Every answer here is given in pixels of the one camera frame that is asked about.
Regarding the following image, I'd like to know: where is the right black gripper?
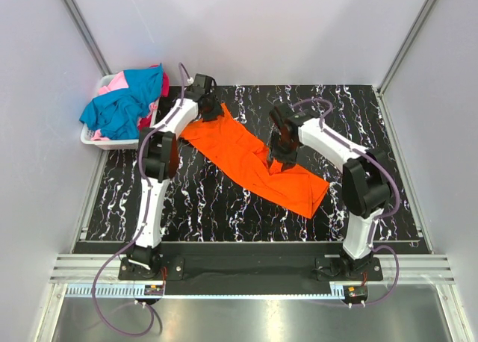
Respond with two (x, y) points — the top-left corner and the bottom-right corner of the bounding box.
(266, 131), (299, 172)

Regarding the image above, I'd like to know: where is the orange t shirt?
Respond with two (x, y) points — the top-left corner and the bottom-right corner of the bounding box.
(181, 105), (329, 219)

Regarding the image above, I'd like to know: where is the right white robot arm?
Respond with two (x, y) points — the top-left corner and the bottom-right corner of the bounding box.
(267, 103), (400, 281)

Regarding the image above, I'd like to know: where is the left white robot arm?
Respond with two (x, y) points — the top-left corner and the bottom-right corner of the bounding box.
(123, 93), (223, 279)

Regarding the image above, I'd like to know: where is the blue t shirt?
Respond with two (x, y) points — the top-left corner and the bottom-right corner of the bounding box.
(79, 65), (164, 140)

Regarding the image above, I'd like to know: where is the light pink t shirt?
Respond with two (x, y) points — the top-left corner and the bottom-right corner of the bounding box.
(87, 72), (159, 141)

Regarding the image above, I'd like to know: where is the black marble pattern mat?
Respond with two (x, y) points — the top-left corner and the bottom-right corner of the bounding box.
(82, 84), (402, 242)

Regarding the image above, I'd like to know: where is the white plastic laundry basket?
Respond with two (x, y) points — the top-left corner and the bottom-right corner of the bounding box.
(80, 74), (159, 151)

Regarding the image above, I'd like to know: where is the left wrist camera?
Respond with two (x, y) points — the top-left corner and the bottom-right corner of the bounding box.
(187, 73), (217, 96)

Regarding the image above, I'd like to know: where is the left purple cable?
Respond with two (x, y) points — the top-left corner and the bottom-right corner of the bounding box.
(90, 61), (195, 337)

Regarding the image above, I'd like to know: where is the purple cable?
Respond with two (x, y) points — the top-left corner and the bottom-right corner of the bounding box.
(90, 61), (195, 337)
(291, 98), (402, 305)

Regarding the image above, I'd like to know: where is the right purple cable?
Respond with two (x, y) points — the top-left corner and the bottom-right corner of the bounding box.
(291, 98), (402, 305)

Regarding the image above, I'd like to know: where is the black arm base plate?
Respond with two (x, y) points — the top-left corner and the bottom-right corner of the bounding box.
(119, 255), (383, 282)

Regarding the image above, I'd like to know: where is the aluminium front rail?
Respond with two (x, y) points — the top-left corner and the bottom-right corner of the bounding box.
(49, 255), (455, 285)

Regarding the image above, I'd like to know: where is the white slotted cable duct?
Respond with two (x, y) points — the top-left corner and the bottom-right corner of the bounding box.
(66, 282), (350, 301)

